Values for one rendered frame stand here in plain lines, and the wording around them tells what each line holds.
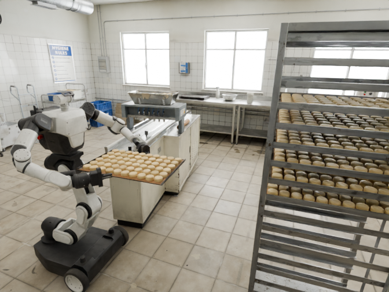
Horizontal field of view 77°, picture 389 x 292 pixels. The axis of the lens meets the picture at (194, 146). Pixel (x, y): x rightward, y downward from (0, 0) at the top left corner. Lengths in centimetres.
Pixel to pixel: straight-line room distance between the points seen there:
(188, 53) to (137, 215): 440
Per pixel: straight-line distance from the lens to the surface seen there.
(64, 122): 182
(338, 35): 113
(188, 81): 617
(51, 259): 241
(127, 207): 264
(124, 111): 305
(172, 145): 292
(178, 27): 630
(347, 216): 185
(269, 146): 113
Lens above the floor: 167
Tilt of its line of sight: 19 degrees down
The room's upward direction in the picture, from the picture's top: 1 degrees clockwise
